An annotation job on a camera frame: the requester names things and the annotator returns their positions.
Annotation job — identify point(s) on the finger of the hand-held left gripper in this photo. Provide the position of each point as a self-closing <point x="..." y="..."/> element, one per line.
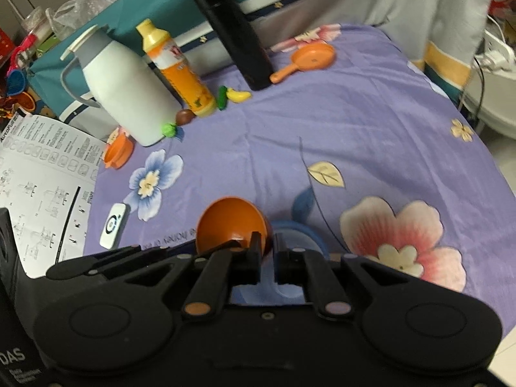
<point x="100" y="264"/>

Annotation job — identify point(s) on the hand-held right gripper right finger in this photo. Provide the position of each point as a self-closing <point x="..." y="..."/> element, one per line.
<point x="280" y="262"/>

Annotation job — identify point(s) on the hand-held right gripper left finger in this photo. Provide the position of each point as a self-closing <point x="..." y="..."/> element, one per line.
<point x="254" y="258"/>

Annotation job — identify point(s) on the orange-brown bowl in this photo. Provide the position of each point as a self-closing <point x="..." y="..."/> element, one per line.
<point x="229" y="221"/>

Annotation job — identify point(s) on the blue plastic bowl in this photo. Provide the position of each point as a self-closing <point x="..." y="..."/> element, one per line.
<point x="318" y="236"/>

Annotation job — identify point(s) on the white oval device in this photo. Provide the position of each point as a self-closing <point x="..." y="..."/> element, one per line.
<point x="115" y="225"/>

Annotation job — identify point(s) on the printed instruction sheet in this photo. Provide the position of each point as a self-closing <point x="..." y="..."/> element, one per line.
<point x="40" y="177"/>

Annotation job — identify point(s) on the orange toy pot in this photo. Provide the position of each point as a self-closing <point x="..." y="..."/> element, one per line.
<point x="119" y="151"/>

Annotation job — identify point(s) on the green toy fruit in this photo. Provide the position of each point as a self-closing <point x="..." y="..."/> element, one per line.
<point x="170" y="129"/>

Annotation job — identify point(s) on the brown toy fruit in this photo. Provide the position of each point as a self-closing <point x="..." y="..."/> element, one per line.
<point x="185" y="117"/>

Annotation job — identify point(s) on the green toy vegetable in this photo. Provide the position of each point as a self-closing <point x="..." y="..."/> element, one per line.
<point x="222" y="97"/>

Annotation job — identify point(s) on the yellow toy banana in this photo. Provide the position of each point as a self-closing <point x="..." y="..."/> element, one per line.
<point x="238" y="95"/>

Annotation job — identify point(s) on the purple floral tablecloth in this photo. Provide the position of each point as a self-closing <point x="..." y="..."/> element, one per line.
<point x="383" y="129"/>

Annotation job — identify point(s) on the white thermos jug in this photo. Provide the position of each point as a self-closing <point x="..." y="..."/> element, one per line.
<point x="129" y="88"/>

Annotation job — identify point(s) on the blue toy cup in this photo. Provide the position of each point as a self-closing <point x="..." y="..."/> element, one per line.
<point x="17" y="82"/>

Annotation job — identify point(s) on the orange and yellow bottle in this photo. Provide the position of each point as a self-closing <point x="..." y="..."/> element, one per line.
<point x="179" y="68"/>

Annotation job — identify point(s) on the orange toy frying pan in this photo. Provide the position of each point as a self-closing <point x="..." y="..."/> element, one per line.
<point x="314" y="58"/>

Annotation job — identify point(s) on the black tumbler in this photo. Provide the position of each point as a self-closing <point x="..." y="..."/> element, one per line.
<point x="238" y="36"/>

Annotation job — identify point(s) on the clear plastic bag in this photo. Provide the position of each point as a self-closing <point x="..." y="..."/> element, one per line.
<point x="76" y="18"/>

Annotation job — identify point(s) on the teal star-trimmed cloth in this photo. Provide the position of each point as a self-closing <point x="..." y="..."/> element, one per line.
<point x="121" y="12"/>

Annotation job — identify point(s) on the white round appliance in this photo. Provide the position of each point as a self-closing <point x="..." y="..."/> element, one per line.
<point x="498" y="100"/>

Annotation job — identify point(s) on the grey cloth with yellow band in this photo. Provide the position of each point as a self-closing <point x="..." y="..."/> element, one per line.
<point x="403" y="4"/>

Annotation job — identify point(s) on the white power strip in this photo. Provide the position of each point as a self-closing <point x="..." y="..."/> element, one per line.
<point x="498" y="54"/>

